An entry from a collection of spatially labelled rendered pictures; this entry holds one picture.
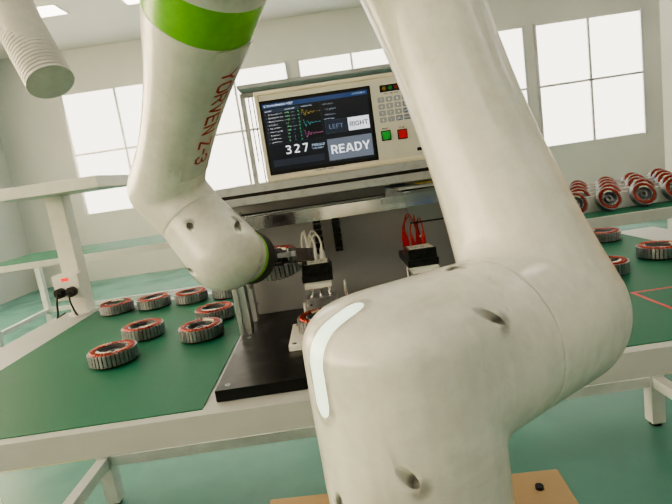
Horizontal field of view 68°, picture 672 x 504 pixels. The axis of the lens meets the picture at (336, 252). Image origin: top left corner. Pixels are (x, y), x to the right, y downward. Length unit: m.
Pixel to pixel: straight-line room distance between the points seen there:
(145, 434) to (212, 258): 0.39
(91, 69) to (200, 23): 7.78
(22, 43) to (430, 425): 1.99
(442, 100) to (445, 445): 0.27
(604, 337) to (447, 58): 0.25
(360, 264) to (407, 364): 1.05
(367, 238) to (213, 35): 0.90
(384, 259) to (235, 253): 0.71
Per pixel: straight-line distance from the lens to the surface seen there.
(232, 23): 0.50
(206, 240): 0.69
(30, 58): 2.09
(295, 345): 1.04
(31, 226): 8.66
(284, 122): 1.19
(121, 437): 0.98
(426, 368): 0.29
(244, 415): 0.91
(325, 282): 1.11
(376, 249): 1.33
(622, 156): 8.68
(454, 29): 0.46
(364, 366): 0.29
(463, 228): 0.43
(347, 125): 1.19
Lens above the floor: 1.12
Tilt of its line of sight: 9 degrees down
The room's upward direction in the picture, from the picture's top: 8 degrees counter-clockwise
